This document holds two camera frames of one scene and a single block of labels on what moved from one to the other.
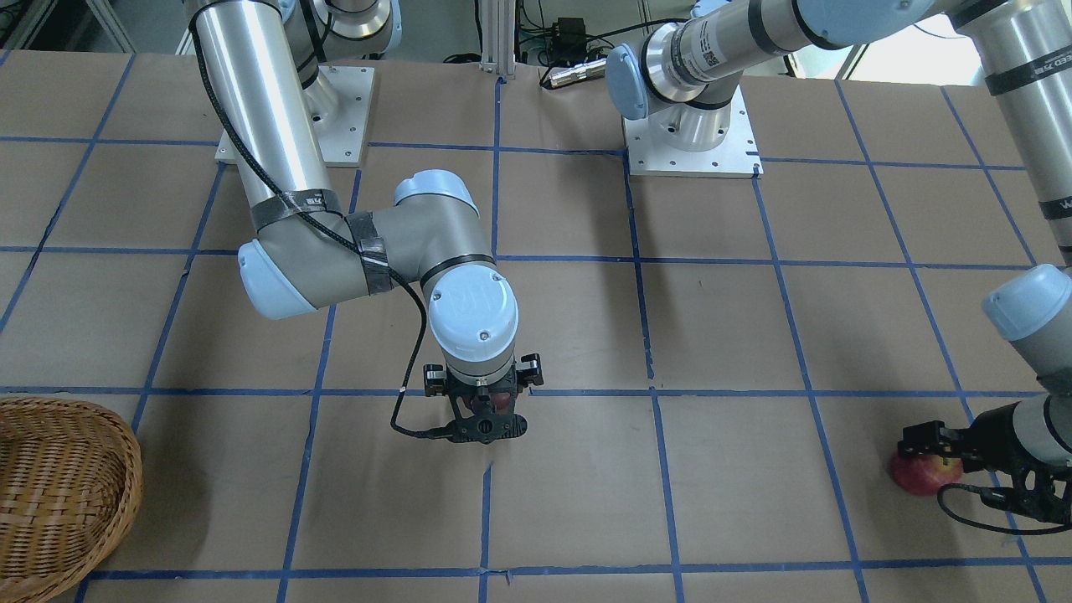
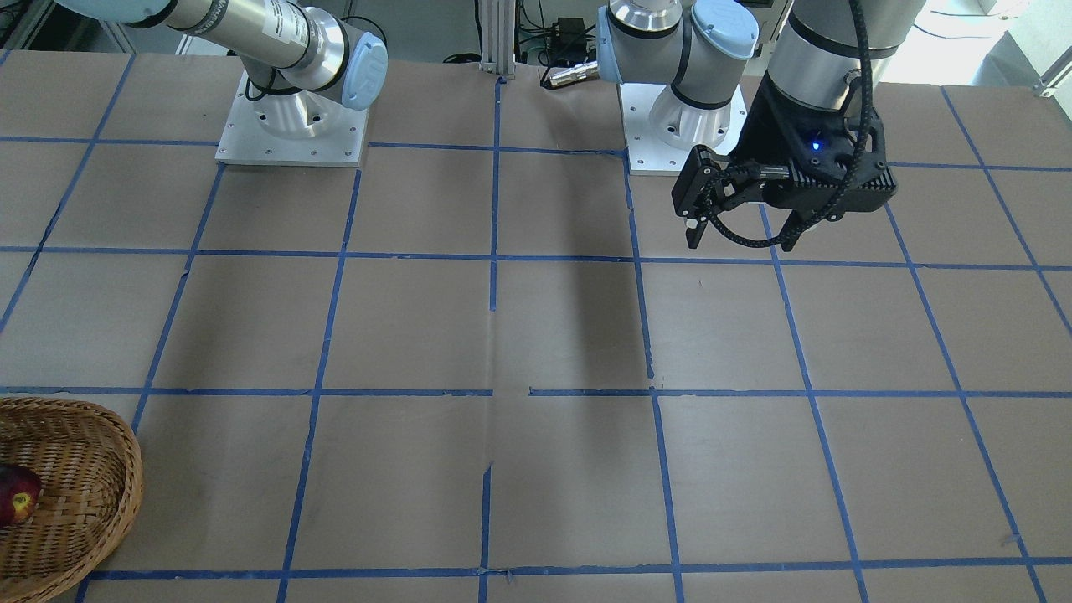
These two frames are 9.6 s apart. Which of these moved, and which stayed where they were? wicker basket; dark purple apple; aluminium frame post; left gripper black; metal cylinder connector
Moved: left gripper black; dark purple apple
Stayed: metal cylinder connector; aluminium frame post; wicker basket
